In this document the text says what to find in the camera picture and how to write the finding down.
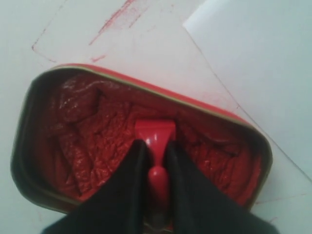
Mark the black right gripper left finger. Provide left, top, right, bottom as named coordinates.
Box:
left=42, top=140, right=151, bottom=234

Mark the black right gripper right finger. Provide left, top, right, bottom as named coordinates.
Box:
left=165, top=141, right=279, bottom=234

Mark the red plastic stamp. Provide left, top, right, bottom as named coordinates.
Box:
left=135, top=119, right=176, bottom=217

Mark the red ink tin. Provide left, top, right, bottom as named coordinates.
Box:
left=9, top=63, right=273, bottom=229

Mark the white paper sheet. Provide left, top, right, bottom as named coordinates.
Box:
left=31, top=0, right=312, bottom=204

